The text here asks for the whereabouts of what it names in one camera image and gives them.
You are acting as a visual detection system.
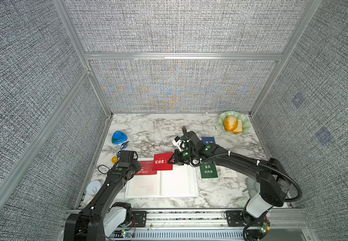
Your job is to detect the blue card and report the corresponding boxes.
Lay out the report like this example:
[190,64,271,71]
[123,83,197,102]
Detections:
[202,137,216,145]

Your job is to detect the bread piece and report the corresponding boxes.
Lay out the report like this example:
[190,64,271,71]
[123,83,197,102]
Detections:
[224,115,243,134]

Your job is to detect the green glass plate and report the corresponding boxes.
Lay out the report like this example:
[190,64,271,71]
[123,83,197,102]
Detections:
[218,111,251,134]

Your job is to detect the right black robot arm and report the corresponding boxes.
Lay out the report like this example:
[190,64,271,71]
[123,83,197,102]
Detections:
[168,143,302,219]

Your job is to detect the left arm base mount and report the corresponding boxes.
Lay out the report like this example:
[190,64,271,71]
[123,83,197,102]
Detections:
[104,202,147,231]

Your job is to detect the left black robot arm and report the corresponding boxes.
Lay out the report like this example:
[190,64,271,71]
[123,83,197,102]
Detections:
[63,150,142,241]

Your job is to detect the yellow spoon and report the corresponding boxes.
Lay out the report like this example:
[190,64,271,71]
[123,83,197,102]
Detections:
[111,156,118,164]

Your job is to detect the blue lidded cup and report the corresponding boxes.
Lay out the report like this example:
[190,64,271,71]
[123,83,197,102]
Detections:
[111,131,128,147]

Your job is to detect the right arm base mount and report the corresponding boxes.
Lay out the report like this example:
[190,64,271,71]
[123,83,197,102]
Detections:
[224,209,270,241]

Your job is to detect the white card grey print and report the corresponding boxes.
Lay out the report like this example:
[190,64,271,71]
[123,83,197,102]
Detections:
[220,167,238,178]

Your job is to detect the dark red card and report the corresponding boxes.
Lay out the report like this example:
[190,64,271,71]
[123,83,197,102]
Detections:
[136,161,157,175]

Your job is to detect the green card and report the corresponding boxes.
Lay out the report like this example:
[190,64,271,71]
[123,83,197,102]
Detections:
[200,163,218,179]

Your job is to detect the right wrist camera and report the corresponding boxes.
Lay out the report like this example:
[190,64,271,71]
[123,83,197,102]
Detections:
[172,131,201,151]

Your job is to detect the white photo album book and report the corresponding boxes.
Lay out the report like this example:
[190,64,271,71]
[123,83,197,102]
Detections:
[125,158,199,199]

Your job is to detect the green folded cloth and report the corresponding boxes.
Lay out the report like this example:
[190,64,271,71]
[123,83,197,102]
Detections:
[246,178,260,198]

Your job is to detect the large red card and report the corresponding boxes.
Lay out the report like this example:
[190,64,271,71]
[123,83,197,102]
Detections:
[152,152,173,171]

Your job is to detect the aluminium front rail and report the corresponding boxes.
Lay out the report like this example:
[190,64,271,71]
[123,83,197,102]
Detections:
[56,208,319,241]

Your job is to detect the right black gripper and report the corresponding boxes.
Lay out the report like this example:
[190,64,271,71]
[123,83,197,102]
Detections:
[165,150,199,166]

